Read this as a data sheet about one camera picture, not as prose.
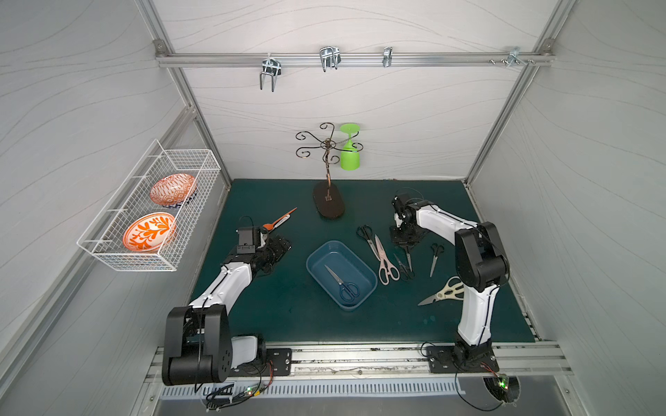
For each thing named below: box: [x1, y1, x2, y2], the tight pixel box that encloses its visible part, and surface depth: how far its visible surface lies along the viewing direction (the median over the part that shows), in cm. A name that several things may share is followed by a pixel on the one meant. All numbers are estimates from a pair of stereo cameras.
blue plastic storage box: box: [305, 240, 378, 312], surface depth 92 cm
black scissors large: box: [356, 224, 381, 261], surface depth 105 cm
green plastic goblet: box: [339, 123, 362, 171], surface depth 98 cm
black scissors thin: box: [392, 246, 416, 282], surface depth 95 cm
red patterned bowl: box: [150, 173, 198, 208], surface depth 73 cm
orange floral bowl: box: [123, 212, 177, 253], surface depth 64 cm
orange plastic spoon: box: [262, 207, 299, 231], surface depth 107 cm
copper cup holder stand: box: [294, 122, 364, 220], surface depth 98 cm
